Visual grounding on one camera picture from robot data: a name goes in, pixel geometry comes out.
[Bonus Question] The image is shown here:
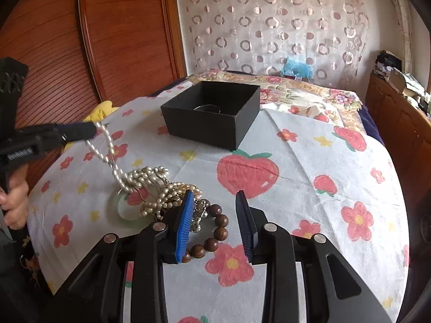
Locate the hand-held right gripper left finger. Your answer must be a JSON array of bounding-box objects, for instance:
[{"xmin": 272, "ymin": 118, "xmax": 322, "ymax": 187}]
[{"xmin": 50, "ymin": 190, "xmax": 196, "ymax": 323}]

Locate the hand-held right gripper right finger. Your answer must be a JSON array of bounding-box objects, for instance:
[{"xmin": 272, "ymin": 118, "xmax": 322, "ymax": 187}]
[{"xmin": 235, "ymin": 190, "xmax": 393, "ymax": 323}]

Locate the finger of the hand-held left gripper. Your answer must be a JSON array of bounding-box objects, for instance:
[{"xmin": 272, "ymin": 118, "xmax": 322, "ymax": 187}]
[{"xmin": 50, "ymin": 122, "xmax": 102, "ymax": 143}]

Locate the white pearl necklace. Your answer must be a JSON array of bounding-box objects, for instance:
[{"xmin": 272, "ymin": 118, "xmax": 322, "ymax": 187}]
[{"xmin": 85, "ymin": 121, "xmax": 203, "ymax": 220}]

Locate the black cardboard box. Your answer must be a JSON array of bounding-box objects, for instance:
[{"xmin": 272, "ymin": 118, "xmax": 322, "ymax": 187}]
[{"xmin": 161, "ymin": 81, "xmax": 261, "ymax": 151}]

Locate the person's left hand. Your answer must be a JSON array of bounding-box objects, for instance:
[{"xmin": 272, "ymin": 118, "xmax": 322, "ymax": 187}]
[{"xmin": 0, "ymin": 164, "xmax": 30, "ymax": 231}]

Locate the yellow cloth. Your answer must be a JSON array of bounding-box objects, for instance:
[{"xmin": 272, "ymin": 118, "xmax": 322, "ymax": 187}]
[{"xmin": 61, "ymin": 100, "xmax": 120, "ymax": 153}]

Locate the pale green jade bangle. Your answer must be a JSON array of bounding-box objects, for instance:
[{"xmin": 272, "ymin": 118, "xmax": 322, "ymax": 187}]
[{"xmin": 113, "ymin": 188, "xmax": 159, "ymax": 230}]

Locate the strawberry print white cloth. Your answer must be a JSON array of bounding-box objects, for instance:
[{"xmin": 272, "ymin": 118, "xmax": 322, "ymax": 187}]
[{"xmin": 29, "ymin": 98, "xmax": 412, "ymax": 323}]

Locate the wooden headboard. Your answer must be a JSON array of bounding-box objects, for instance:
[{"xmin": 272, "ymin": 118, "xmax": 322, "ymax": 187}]
[{"xmin": 0, "ymin": 0, "xmax": 188, "ymax": 194}]

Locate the silver bangle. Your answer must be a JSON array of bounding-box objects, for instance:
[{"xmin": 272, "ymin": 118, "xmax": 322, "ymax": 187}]
[{"xmin": 193, "ymin": 104, "xmax": 222, "ymax": 114}]

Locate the floral bed sheet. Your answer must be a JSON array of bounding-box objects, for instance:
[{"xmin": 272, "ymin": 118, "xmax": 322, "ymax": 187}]
[{"xmin": 151, "ymin": 68, "xmax": 368, "ymax": 136}]

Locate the blue plastic bag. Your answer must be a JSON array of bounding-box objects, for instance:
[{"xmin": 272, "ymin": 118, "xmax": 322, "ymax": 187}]
[{"xmin": 281, "ymin": 57, "xmax": 316, "ymax": 82}]

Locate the wooden cabinet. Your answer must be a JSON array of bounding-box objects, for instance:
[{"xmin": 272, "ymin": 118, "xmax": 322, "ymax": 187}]
[{"xmin": 365, "ymin": 72, "xmax": 431, "ymax": 191}]

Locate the circle pattern sheer curtain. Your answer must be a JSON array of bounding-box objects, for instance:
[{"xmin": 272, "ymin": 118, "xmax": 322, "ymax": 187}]
[{"xmin": 174, "ymin": 0, "xmax": 371, "ymax": 88}]

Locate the clutter pile on cabinet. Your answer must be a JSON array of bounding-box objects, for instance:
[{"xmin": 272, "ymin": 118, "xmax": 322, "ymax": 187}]
[{"xmin": 372, "ymin": 50, "xmax": 431, "ymax": 115}]

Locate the silver chain bracelet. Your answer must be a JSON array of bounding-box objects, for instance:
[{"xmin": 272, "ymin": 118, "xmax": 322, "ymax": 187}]
[{"xmin": 189, "ymin": 198, "xmax": 211, "ymax": 233}]

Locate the brown wooden bead bracelet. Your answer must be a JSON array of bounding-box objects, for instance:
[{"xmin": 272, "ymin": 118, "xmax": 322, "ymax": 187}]
[{"xmin": 181, "ymin": 203, "xmax": 230, "ymax": 264}]

